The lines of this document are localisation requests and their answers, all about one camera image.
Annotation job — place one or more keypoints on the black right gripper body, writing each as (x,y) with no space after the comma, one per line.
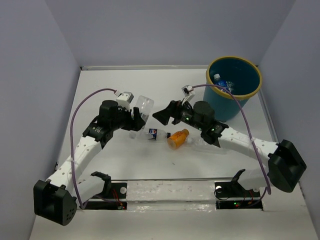
(187,116)

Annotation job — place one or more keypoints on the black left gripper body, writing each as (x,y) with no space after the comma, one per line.
(123,120)

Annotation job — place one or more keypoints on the dark blue Pepsi label bottle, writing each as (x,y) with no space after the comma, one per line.
(150,135)

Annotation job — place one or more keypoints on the orange juice bottle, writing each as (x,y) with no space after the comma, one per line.
(177,139)

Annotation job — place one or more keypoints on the clear unlabelled plastic bottle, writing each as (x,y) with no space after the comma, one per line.
(198,144)

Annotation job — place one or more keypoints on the blue label white cap bottle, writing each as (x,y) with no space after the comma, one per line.
(222,83)

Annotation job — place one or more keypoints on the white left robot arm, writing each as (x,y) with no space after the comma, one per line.
(58,197)

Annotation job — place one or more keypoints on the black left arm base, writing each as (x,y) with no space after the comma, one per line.
(115,200)

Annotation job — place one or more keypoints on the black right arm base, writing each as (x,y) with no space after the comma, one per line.
(230,195)

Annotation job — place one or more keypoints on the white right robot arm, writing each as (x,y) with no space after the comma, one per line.
(280,164)

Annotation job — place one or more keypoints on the teal bin yellow rim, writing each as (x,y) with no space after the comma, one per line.
(242,78)

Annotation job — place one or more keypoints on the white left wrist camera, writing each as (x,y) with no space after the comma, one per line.
(124,100)

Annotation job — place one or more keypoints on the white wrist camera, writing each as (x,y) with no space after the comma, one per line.
(124,100)
(188,92)

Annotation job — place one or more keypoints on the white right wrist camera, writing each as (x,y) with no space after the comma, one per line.
(188,92)

